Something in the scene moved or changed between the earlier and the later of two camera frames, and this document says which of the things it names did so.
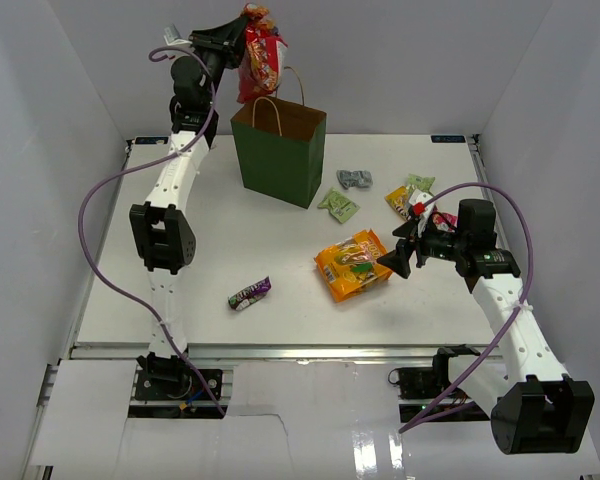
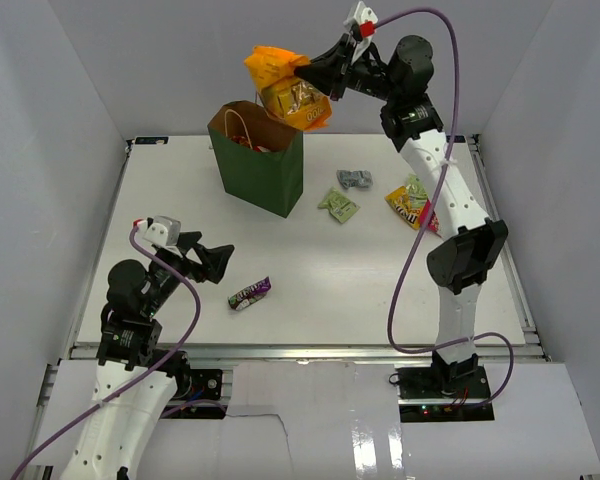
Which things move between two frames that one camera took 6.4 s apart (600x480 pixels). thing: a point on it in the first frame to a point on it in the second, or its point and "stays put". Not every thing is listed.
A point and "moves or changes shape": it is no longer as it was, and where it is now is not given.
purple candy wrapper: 249,294 stays put
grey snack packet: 348,178 stays put
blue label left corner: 150,140 stays put
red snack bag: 260,67 to 243,141
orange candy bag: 351,267 to 286,97
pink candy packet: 445,221 moves or changes shape
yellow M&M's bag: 399,200 stays put
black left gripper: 225,40 to 213,259
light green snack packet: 340,207 stays put
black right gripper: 399,260 to 326,72
